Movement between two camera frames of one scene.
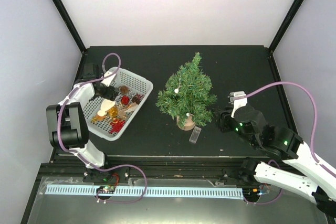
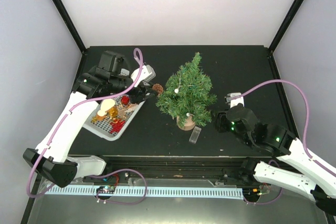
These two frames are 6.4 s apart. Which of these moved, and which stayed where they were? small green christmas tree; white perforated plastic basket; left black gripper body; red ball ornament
Moved: left black gripper body
Stayed: small green christmas tree; red ball ornament; white perforated plastic basket
